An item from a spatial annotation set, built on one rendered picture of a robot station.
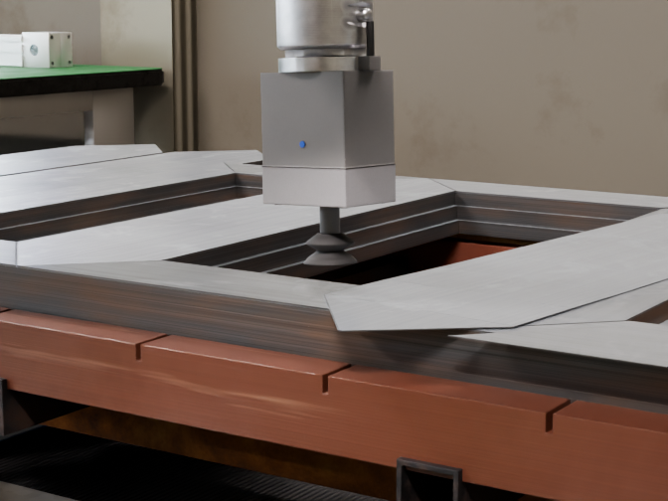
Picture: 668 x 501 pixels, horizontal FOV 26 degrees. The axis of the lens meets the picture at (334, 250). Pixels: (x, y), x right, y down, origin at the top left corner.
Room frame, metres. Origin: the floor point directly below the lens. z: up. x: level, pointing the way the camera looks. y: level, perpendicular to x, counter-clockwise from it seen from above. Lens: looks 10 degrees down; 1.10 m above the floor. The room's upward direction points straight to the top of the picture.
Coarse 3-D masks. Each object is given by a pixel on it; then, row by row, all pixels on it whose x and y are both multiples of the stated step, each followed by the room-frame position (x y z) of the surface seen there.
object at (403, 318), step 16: (336, 304) 1.10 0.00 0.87; (352, 304) 1.10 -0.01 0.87; (368, 304) 1.10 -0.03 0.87; (384, 304) 1.10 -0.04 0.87; (368, 320) 1.04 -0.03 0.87; (384, 320) 1.04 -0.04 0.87; (400, 320) 1.04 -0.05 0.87; (416, 320) 1.04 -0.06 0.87; (432, 320) 1.04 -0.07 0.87; (448, 320) 1.04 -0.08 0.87; (464, 320) 1.04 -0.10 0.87; (480, 320) 1.04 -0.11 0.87
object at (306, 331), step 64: (128, 192) 1.76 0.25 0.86; (192, 192) 1.86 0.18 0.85; (256, 192) 1.92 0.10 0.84; (192, 256) 1.33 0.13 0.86; (256, 256) 1.40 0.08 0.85; (128, 320) 1.20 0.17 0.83; (192, 320) 1.16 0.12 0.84; (256, 320) 1.12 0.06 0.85; (320, 320) 1.09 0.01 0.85; (576, 320) 1.05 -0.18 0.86; (640, 320) 1.07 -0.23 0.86; (512, 384) 1.00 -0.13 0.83; (576, 384) 0.97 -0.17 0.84; (640, 384) 0.95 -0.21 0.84
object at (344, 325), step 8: (336, 320) 1.04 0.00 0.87; (344, 320) 1.04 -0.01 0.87; (352, 320) 1.04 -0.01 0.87; (344, 328) 1.02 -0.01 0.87; (352, 328) 1.02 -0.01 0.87; (360, 328) 1.02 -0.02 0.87; (368, 328) 1.02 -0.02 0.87; (376, 328) 1.02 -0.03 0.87; (384, 328) 1.02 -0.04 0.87; (392, 328) 1.02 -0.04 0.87
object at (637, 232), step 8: (616, 224) 1.50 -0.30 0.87; (624, 224) 1.50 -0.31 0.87; (584, 232) 1.45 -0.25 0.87; (592, 232) 1.45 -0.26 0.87; (600, 232) 1.45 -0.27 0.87; (608, 232) 1.45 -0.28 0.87; (616, 232) 1.45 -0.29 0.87; (624, 232) 1.45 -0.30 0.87; (632, 232) 1.45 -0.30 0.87; (640, 232) 1.45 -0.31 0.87; (648, 232) 1.45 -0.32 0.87; (656, 232) 1.45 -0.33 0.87; (664, 232) 1.45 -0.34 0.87; (648, 240) 1.40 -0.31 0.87; (656, 240) 1.40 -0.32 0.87; (664, 240) 1.40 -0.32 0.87
